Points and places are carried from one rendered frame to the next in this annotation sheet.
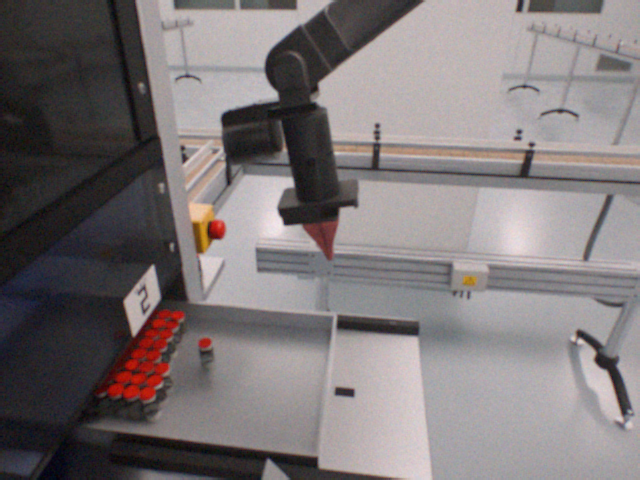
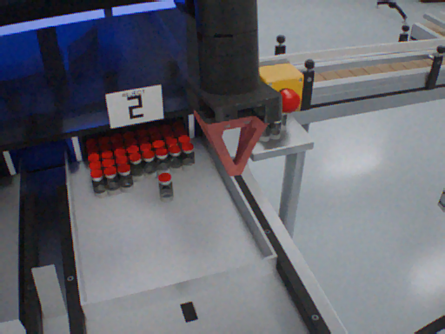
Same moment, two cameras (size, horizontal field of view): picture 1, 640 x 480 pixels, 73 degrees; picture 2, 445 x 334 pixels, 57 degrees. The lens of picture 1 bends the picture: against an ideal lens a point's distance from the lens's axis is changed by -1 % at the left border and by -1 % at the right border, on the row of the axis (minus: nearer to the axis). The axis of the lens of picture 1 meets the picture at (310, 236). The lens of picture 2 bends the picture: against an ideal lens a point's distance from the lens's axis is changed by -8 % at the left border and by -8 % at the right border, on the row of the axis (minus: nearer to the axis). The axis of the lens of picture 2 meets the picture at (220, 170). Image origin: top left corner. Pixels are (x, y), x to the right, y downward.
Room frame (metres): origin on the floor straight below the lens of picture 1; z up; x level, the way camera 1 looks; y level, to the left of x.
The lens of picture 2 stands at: (0.34, -0.35, 1.37)
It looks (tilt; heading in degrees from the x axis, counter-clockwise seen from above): 39 degrees down; 64
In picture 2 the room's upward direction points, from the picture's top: straight up
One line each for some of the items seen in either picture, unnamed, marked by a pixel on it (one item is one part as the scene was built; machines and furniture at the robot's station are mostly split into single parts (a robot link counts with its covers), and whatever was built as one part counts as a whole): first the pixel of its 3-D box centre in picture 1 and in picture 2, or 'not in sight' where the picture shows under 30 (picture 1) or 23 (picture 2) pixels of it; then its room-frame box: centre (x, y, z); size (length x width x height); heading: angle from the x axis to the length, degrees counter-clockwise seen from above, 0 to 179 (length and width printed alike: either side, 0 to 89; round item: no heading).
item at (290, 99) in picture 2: (215, 229); (287, 99); (0.72, 0.18, 1.00); 0.04 x 0.04 x 0.04; 82
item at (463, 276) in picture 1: (468, 277); not in sight; (1.27, -0.56, 0.50); 0.12 x 0.05 x 0.09; 82
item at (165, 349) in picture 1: (159, 360); (142, 165); (0.48, 0.23, 0.91); 0.18 x 0.02 x 0.05; 172
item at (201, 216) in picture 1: (192, 228); (275, 87); (0.73, 0.22, 1.00); 0.08 x 0.07 x 0.07; 82
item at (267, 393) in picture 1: (215, 369); (154, 203); (0.47, 0.14, 0.90); 0.34 x 0.26 x 0.04; 82
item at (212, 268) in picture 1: (183, 275); (269, 131); (0.75, 0.26, 0.87); 0.14 x 0.13 x 0.02; 82
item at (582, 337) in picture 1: (602, 366); not in sight; (1.25, -1.19, 0.07); 0.50 x 0.08 x 0.14; 172
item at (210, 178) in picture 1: (184, 197); (359, 71); (1.03, 0.33, 0.92); 0.69 x 0.16 x 0.16; 172
